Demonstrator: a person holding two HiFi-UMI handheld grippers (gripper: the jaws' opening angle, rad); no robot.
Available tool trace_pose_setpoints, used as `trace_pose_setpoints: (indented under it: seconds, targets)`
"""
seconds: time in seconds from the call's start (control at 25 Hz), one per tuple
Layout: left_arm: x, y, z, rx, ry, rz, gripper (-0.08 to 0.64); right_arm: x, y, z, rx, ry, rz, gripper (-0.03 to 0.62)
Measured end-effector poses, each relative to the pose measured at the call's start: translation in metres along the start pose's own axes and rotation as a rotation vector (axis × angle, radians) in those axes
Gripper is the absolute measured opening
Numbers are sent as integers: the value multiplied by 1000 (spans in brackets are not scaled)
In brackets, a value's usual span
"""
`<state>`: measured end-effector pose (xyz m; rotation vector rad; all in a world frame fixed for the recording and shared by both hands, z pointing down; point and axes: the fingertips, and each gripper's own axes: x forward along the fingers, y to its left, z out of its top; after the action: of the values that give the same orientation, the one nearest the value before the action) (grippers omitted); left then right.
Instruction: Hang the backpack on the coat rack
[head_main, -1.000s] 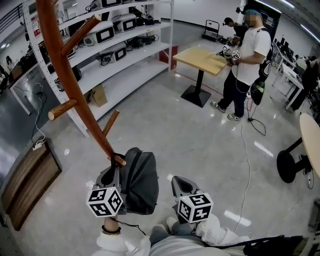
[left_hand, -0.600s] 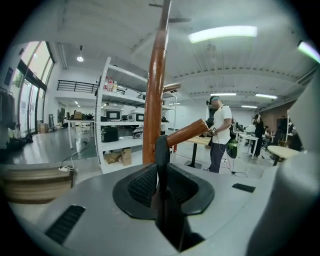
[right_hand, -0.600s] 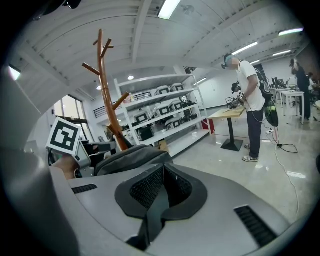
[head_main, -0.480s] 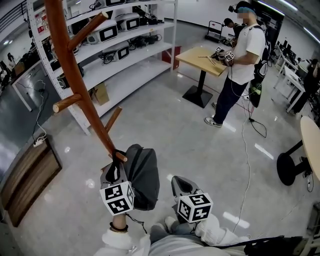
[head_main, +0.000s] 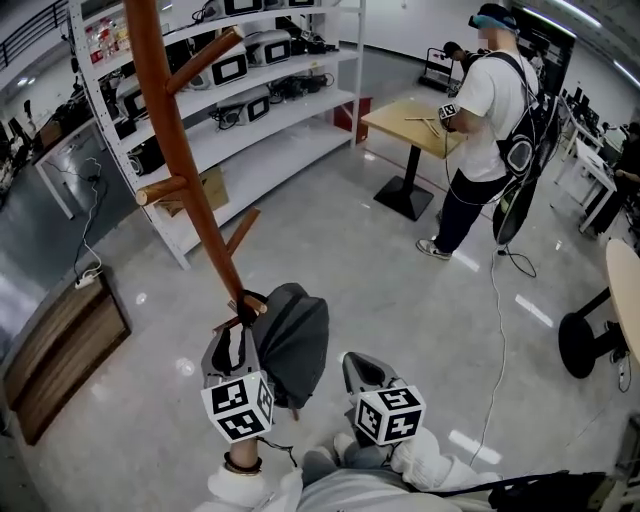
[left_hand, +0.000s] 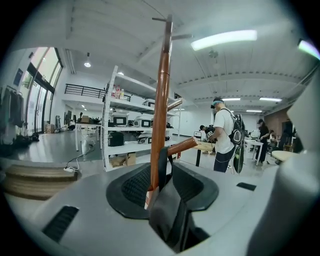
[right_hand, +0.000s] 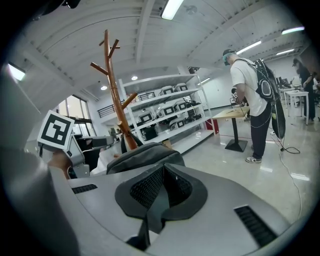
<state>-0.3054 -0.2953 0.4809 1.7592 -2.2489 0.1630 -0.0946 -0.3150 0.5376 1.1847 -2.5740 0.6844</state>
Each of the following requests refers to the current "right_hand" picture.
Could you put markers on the brown wooden coat rack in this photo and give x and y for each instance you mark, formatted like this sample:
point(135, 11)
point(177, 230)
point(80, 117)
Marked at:
point(110, 75)

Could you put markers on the person's left hand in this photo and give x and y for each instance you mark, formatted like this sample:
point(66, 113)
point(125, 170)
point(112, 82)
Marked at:
point(58, 161)

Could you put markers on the dark grey backpack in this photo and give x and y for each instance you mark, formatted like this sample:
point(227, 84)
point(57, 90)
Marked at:
point(147, 155)

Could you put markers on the black balcony railing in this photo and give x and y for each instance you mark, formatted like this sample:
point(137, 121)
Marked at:
point(107, 110)

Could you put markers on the cardboard box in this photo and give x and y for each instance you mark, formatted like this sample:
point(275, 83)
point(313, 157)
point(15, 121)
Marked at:
point(167, 144)

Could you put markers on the white desk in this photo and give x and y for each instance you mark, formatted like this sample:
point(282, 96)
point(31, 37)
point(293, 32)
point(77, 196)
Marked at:
point(297, 93)

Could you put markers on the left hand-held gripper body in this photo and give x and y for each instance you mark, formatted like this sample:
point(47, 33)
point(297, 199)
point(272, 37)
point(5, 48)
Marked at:
point(56, 130)

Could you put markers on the white metal shelving unit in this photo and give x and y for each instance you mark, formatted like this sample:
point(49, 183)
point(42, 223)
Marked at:
point(192, 140)

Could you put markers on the square wooden table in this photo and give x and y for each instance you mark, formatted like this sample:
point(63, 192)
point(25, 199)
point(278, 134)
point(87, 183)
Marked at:
point(232, 113)

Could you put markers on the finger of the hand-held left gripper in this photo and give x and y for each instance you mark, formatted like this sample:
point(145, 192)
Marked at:
point(102, 142)

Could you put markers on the group of grey screen appliances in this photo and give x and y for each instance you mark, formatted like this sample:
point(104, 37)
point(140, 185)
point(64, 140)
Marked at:
point(167, 110)

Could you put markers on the red box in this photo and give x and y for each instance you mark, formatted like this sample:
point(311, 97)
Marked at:
point(212, 126)

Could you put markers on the black box appliance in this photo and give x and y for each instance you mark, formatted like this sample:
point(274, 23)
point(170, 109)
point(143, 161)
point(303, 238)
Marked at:
point(150, 133)

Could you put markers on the white fluffy cloth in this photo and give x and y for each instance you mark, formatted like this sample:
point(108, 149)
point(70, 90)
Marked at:
point(101, 161)

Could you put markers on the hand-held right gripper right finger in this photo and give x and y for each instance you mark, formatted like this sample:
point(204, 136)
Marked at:
point(212, 212)

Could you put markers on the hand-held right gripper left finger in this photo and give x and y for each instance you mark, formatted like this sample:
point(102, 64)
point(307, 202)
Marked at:
point(100, 200)

